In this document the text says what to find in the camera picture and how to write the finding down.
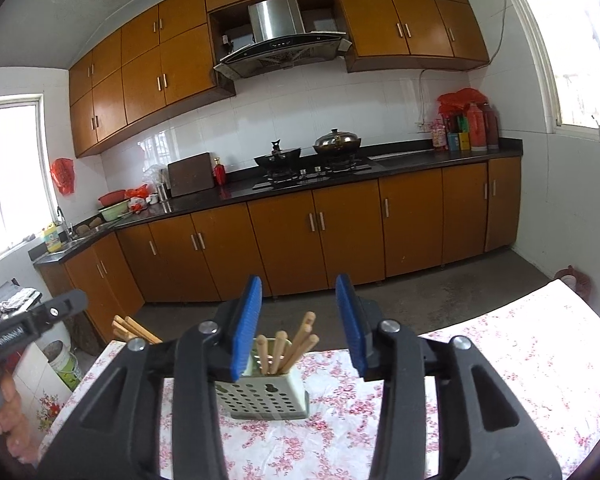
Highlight gas stove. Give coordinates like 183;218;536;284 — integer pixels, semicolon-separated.
252;158;376;191

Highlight kitchen window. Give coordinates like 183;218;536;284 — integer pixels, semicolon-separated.
0;94;55;259
515;0;600;141

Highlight wooden kitchen cabinets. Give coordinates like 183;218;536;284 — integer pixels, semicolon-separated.
69;0;489;157
35;151;521;339

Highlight steel range hood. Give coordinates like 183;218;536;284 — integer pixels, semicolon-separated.
210;0;352;80

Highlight small red bottle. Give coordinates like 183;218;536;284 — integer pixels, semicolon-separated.
213;157;226;188

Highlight black kitchen countertop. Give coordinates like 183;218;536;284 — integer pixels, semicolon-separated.
28;138;524;268

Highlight left kitchen window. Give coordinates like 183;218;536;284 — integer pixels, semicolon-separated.
0;94;55;259

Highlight yellow dish soap bottle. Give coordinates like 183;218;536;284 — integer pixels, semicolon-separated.
43;223;62;254

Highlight left human hand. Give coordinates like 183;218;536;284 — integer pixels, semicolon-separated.
0;372;38;465

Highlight upper wooden kitchen cabinets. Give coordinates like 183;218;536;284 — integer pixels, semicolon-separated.
69;0;489;157

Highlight white paint bucket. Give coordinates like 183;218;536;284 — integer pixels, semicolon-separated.
43;340;83;391

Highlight lower wooden kitchen cabinets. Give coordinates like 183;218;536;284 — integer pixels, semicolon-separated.
35;151;521;339

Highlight floral white tablecloth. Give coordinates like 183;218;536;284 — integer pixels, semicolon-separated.
43;281;600;479

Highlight black wok on stove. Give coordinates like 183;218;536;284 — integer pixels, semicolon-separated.
254;140;301;172

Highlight red plastic bag on wall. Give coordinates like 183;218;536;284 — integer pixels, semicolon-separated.
50;157;76;196

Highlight bamboo chopstick in holder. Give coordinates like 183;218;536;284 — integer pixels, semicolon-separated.
256;334;270;375

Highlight dark wooden cutting board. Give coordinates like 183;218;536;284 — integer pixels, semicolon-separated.
168;152;215;197

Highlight green and red basins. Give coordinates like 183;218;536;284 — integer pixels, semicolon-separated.
98;190;129;222

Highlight green perforated utensil holder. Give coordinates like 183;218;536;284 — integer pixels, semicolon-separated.
215;340;310;420

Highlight lidded metal pot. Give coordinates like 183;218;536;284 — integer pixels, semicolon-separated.
313;128;362;158

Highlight right kitchen window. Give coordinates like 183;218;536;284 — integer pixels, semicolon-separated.
515;0;600;141

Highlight condiment bottles cluster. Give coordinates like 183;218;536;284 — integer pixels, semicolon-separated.
428;87;500;154

